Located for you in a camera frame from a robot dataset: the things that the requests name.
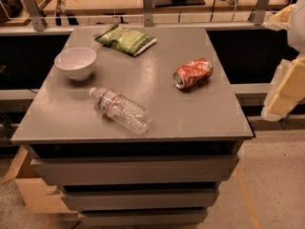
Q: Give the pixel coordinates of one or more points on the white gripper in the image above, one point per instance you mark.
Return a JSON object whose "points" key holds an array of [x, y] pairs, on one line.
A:
{"points": [[297, 28]]}

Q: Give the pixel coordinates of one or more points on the crushed red coke can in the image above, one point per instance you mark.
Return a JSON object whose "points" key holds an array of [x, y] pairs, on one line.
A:
{"points": [[192, 72]]}

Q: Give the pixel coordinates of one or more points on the cardboard box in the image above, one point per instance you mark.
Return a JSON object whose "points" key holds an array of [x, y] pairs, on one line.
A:
{"points": [[39, 197]]}

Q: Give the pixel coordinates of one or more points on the right metal bracket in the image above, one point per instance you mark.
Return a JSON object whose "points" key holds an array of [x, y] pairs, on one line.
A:
{"points": [[258, 14]]}

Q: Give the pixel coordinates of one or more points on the clear plastic water bottle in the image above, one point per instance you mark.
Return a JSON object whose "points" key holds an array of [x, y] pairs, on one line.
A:
{"points": [[120, 109]]}

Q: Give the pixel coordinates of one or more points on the grey drawer cabinet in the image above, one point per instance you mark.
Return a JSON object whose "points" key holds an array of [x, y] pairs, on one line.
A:
{"points": [[112, 176]]}

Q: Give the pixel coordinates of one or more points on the white bowl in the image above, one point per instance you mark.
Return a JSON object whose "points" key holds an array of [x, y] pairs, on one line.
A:
{"points": [[76, 63]]}

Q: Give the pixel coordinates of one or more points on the green chip bag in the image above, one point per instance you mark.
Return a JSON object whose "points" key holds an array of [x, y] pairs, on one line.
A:
{"points": [[125, 40]]}

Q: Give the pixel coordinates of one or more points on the left metal bracket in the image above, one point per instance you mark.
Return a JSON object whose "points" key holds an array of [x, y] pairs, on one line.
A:
{"points": [[36, 17]]}

